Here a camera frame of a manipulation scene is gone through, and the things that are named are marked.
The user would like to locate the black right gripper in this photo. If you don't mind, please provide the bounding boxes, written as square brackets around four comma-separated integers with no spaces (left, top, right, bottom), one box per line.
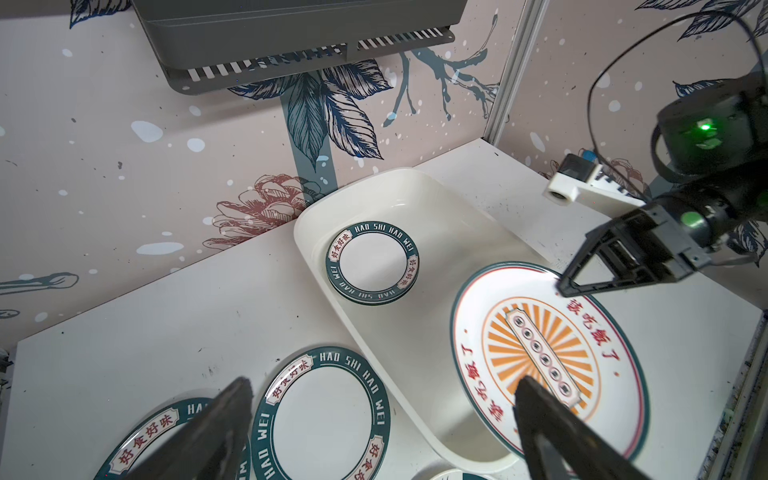
[555,200,714,298]

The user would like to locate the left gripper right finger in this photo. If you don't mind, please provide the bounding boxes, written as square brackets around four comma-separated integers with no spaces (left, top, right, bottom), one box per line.
[514,376,646,479]

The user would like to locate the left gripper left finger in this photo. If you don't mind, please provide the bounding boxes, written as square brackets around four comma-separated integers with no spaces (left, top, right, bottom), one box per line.
[127,377,253,480]

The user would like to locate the large orange sunburst plate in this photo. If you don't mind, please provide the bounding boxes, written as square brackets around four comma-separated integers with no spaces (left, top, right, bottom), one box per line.
[450,262,650,459]

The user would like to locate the green rim plate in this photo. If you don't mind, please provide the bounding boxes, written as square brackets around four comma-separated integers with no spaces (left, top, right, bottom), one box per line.
[250,346,391,480]
[94,396,212,479]
[324,220,421,306]

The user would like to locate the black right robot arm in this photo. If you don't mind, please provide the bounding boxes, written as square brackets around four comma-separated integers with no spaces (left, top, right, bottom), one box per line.
[545,71,767,297]

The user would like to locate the green rim plate beside bin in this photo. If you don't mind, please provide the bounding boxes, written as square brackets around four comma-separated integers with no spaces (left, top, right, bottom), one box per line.
[250,346,391,480]

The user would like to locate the white plastic bin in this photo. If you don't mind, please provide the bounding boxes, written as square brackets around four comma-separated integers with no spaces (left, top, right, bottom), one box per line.
[294,168,546,474]

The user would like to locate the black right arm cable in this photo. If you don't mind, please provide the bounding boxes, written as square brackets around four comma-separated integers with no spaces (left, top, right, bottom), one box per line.
[586,8,768,193]

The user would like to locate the black hanging wire basket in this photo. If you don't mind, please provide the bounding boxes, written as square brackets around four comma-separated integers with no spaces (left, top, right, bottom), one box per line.
[133,0,466,95]

